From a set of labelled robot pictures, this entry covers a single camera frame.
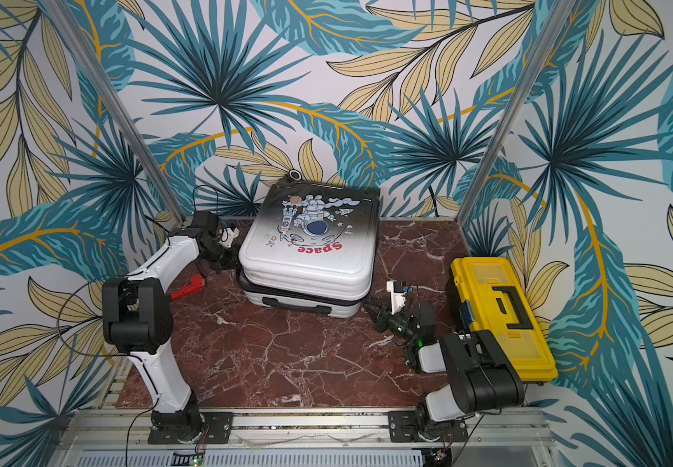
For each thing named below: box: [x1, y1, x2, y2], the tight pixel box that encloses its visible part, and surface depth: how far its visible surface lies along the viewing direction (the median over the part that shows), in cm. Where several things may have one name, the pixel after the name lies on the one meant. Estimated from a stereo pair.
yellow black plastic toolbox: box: [451, 256, 560, 383], surface depth 80 cm
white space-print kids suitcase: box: [238, 171, 382, 319], surface depth 86 cm
